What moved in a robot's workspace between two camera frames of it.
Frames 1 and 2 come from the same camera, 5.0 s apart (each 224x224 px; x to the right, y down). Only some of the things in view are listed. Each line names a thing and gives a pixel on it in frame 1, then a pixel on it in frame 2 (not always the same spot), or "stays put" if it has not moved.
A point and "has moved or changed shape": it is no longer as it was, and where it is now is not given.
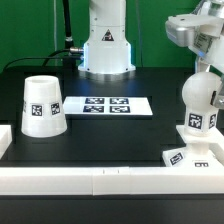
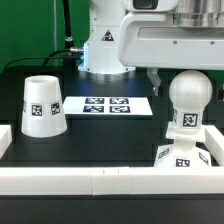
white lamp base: [205, 150] has moved or changed shape
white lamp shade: [43, 114] stays put
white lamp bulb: [198, 92] has moved or changed shape
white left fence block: [5, 138] stays put
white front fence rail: [112, 181] stays put
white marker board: [107, 106] stays put
